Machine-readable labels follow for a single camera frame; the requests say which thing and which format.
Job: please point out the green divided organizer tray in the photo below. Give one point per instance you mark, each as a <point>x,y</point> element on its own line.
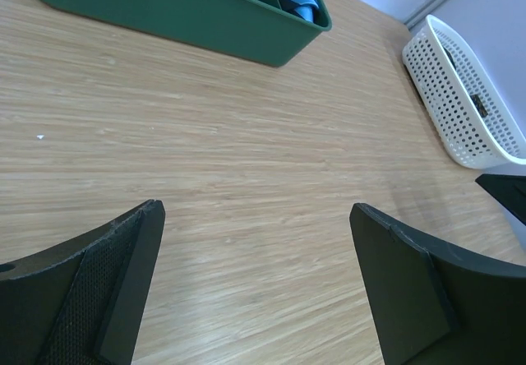
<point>255,30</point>

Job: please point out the black tie with white pattern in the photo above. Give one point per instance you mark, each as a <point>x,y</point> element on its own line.
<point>477,102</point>

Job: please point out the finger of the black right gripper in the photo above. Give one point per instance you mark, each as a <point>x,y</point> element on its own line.
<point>508,190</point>

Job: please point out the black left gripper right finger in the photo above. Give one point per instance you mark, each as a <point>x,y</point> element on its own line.
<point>434,302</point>

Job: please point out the white perforated plastic basket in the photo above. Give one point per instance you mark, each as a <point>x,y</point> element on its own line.
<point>470,140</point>

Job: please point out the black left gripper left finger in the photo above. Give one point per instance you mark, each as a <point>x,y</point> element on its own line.
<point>82,301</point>

